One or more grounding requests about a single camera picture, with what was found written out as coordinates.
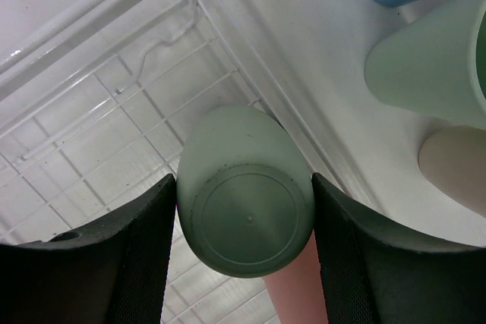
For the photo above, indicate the beige cup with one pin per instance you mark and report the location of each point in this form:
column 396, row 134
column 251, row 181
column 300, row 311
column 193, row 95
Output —
column 453, row 160

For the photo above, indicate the pink cup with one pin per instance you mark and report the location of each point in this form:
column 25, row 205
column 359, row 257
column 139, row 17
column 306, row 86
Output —
column 296, row 290

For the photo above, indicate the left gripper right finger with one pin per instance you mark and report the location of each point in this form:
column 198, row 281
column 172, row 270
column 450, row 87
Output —
column 375, row 270

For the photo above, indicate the clear wire dish rack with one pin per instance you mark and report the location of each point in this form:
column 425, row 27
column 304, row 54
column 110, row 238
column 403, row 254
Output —
column 100, row 110

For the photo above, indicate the green cup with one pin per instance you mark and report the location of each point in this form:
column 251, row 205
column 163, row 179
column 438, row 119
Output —
column 429, row 67
column 245, row 197

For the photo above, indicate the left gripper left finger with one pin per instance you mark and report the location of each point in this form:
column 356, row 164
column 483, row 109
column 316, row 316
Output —
column 111, row 270

